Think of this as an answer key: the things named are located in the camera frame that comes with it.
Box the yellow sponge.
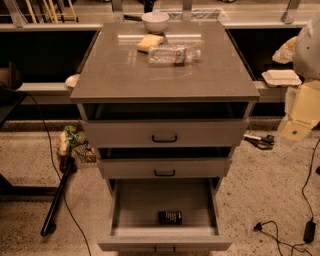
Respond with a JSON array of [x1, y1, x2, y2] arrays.
[[136, 34, 164, 52]]

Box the bottom grey drawer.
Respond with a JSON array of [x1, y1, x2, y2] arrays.
[[98, 178, 232, 256]]

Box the top grey drawer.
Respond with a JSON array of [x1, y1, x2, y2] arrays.
[[79, 102, 250, 148]]

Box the grey drawer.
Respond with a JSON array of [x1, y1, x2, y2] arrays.
[[98, 147, 231, 179], [79, 102, 250, 148], [98, 178, 232, 256]]

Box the black pole on floor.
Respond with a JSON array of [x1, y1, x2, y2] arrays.
[[40, 157, 75, 237]]

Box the white takeout container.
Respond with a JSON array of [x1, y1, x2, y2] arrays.
[[262, 69, 302, 87]]

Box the white bowl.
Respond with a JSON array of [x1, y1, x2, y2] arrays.
[[142, 12, 169, 34]]

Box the black power adapter with cable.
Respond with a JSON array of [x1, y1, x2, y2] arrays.
[[253, 139, 320, 256]]

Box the middle grey drawer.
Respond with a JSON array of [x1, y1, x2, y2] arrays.
[[98, 147, 231, 179]]

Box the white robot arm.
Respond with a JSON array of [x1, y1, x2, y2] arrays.
[[272, 11, 320, 143]]

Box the grey drawer cabinet with counter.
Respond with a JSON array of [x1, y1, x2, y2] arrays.
[[69, 21, 261, 183]]

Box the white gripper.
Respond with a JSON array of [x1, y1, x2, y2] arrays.
[[279, 80, 320, 142]]

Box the clear plastic water bottle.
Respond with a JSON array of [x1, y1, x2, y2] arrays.
[[148, 45, 201, 64]]

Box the wire basket with groceries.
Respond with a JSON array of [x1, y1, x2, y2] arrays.
[[57, 125, 97, 173]]

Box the white plate on ledge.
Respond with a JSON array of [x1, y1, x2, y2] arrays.
[[65, 74, 80, 88]]

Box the dark rxbar chocolate bar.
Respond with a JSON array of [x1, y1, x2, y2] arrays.
[[158, 211, 182, 225]]

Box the black cable on floor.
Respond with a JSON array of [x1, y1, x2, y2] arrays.
[[24, 92, 93, 256]]

